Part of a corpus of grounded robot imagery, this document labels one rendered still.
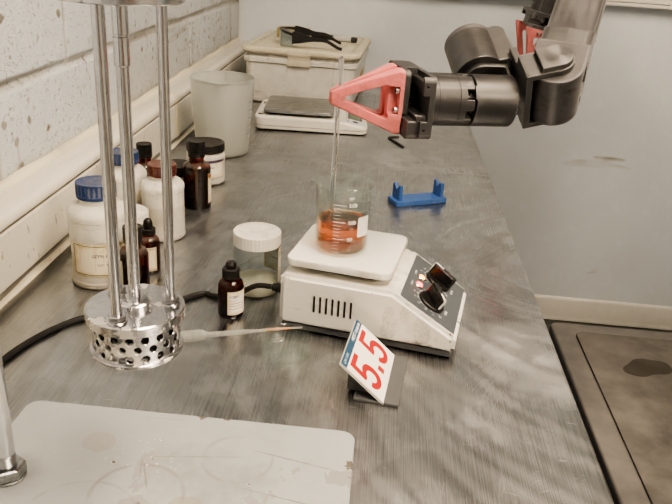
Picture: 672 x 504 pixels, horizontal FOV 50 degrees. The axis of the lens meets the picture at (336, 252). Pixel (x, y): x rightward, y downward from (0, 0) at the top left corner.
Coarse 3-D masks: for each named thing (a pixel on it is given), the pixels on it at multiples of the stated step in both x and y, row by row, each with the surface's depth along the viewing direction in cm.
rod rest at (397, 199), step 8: (440, 184) 125; (400, 192) 123; (432, 192) 128; (440, 192) 126; (392, 200) 124; (400, 200) 123; (408, 200) 124; (416, 200) 124; (424, 200) 125; (432, 200) 125; (440, 200) 126
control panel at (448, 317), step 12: (420, 264) 87; (408, 276) 83; (408, 288) 80; (420, 288) 82; (456, 288) 88; (408, 300) 78; (420, 300) 80; (456, 300) 85; (432, 312) 79; (444, 312) 81; (456, 312) 83; (444, 324) 79
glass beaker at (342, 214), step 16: (320, 176) 81; (336, 176) 83; (352, 176) 83; (320, 192) 79; (336, 192) 78; (352, 192) 78; (368, 192) 79; (320, 208) 80; (336, 208) 78; (352, 208) 78; (368, 208) 80; (320, 224) 80; (336, 224) 79; (352, 224) 79; (368, 224) 81; (320, 240) 81; (336, 240) 80; (352, 240) 80; (336, 256) 81; (352, 256) 81
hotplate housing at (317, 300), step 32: (288, 288) 81; (320, 288) 80; (352, 288) 79; (384, 288) 78; (288, 320) 82; (320, 320) 81; (352, 320) 80; (384, 320) 79; (416, 320) 78; (448, 352) 79
